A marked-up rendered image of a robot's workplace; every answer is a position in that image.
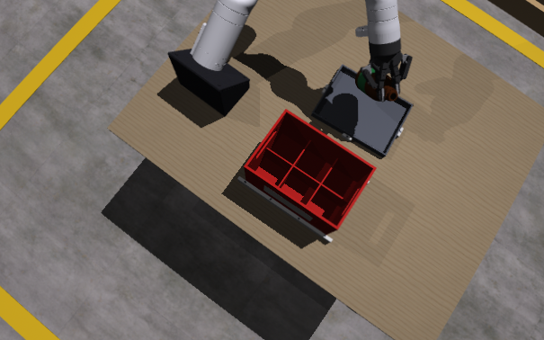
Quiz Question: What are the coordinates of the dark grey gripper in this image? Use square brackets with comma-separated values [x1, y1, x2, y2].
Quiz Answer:
[360, 38, 413, 102]

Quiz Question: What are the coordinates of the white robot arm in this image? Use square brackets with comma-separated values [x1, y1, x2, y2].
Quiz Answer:
[191, 0, 400, 71]

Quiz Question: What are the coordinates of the brown bottle with green label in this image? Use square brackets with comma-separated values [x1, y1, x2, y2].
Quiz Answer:
[355, 68, 398, 102]

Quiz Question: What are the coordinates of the red divided crate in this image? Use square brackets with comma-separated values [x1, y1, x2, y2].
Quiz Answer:
[244, 109, 377, 235]

